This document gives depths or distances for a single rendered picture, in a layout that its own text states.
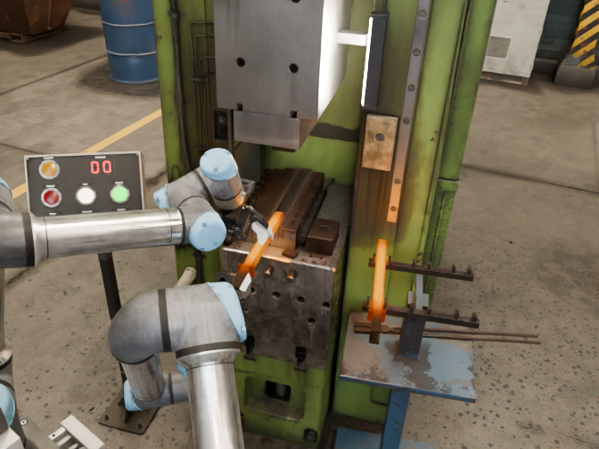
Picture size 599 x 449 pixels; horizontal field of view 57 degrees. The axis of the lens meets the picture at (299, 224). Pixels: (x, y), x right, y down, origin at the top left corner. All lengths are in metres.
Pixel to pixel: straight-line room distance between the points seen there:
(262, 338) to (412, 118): 0.92
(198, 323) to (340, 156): 1.27
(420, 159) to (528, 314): 1.68
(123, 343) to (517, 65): 6.23
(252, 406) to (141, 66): 4.54
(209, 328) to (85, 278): 2.36
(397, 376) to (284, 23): 1.05
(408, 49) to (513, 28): 5.22
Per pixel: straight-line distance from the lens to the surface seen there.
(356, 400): 2.41
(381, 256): 1.72
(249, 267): 1.55
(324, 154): 2.15
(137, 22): 6.13
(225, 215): 1.34
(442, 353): 1.84
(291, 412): 2.30
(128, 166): 1.81
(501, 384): 2.81
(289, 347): 2.00
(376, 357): 1.77
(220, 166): 1.21
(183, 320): 1.01
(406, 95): 1.66
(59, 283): 3.33
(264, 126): 1.63
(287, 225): 1.78
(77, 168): 1.83
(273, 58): 1.55
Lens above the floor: 1.95
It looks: 32 degrees down
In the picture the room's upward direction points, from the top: 3 degrees clockwise
